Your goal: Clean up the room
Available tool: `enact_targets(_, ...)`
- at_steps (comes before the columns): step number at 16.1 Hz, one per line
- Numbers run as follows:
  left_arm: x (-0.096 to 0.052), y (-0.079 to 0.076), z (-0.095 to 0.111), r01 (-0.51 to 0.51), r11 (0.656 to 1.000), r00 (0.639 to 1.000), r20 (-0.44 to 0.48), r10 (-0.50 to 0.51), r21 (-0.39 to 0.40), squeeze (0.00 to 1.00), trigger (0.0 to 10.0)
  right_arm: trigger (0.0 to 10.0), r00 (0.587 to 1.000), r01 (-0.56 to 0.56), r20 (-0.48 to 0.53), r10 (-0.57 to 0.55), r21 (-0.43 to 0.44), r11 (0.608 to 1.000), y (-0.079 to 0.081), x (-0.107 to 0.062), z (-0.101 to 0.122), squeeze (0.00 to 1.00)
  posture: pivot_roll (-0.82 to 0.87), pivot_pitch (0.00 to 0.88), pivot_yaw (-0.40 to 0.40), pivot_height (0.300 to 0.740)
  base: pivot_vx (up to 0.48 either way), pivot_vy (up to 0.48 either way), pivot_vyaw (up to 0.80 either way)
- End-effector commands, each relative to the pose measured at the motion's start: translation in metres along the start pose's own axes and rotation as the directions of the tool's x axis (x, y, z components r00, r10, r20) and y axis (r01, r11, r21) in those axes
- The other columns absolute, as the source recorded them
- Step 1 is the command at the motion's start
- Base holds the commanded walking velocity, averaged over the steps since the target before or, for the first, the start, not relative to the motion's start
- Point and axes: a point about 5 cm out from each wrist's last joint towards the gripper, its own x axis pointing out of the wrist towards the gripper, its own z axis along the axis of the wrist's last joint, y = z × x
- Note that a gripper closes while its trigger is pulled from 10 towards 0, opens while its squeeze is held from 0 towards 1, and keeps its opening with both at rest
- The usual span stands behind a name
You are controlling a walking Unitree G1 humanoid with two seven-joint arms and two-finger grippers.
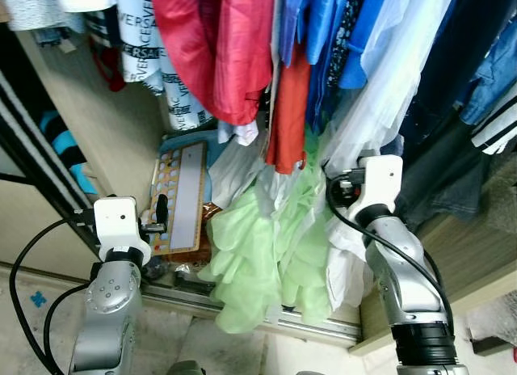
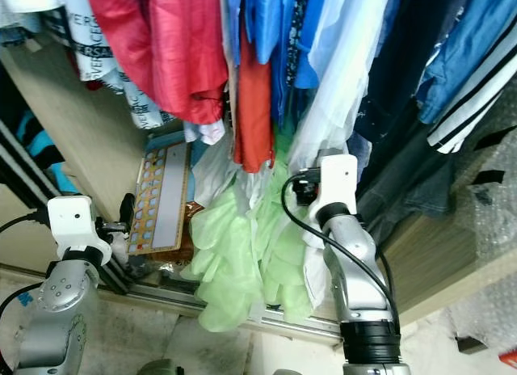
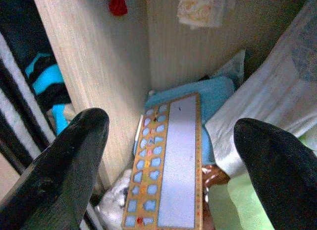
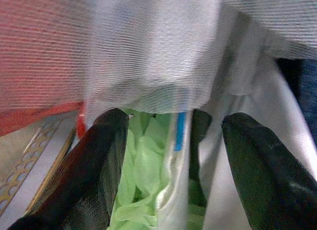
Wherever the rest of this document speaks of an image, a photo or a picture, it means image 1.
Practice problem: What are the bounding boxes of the board with coloured circles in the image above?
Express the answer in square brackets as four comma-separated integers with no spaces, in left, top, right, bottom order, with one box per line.
[148,141,210,258]

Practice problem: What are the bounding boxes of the light green garment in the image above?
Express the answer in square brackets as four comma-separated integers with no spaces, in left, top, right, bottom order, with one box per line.
[198,129,362,335]

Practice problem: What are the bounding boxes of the orange hanging garment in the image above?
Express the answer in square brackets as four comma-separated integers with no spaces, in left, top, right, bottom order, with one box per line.
[265,44,313,175]

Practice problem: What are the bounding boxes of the beige wooden wardrobe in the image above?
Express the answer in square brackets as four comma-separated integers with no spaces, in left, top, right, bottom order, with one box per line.
[0,19,517,356]

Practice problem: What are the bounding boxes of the clear plastic garment cover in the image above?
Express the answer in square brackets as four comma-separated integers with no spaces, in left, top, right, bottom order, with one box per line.
[319,0,467,179]

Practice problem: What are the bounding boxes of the dark grey jeans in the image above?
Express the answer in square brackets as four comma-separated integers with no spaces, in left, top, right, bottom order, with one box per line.
[396,133,507,232]

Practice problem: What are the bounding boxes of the blue black striped garment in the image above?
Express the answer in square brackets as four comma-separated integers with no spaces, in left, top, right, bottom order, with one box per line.
[36,108,99,195]

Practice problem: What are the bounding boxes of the black patterned blue garment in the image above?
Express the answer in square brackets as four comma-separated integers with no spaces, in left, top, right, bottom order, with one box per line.
[326,0,366,95]

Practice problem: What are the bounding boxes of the silver left robot leg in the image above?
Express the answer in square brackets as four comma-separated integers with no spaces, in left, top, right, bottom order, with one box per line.
[166,360,207,375]

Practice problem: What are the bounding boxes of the blue hanging shirt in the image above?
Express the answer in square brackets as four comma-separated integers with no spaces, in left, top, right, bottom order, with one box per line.
[279,0,405,137]

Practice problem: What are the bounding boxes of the black white striped garment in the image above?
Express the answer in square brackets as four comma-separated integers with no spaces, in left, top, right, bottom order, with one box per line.
[471,88,517,156]

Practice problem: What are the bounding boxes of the dark navy hanging garment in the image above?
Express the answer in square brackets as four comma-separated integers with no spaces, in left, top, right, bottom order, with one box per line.
[400,0,517,143]

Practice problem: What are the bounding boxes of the white black lettered garment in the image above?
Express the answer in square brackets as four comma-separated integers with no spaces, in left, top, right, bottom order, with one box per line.
[85,0,215,133]

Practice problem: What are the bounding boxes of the blue denim garment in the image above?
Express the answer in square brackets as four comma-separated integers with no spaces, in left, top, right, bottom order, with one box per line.
[460,19,517,127]

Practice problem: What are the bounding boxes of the white knit garment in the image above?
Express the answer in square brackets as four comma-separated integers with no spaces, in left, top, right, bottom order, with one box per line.
[0,0,119,33]

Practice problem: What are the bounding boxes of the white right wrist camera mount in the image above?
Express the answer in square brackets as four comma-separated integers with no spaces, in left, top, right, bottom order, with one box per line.
[349,154,405,222]

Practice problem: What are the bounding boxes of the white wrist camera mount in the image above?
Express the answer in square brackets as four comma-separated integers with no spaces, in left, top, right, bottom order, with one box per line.
[349,154,405,222]
[93,197,153,263]

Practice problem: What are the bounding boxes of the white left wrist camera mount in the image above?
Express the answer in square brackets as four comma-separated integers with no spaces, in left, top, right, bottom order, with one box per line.
[93,197,153,263]

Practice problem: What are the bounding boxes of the silver wardrobe floor rail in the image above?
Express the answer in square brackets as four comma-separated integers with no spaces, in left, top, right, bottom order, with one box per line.
[0,260,362,345]

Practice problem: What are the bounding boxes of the short black left arm cable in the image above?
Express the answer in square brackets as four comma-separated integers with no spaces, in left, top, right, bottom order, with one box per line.
[42,282,94,375]

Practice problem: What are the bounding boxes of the long black left arm cable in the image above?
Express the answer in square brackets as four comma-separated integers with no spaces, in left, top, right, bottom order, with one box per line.
[8,216,98,375]

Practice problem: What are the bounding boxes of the black sliding door frame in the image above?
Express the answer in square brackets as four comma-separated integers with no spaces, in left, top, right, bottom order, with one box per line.
[0,27,102,259]

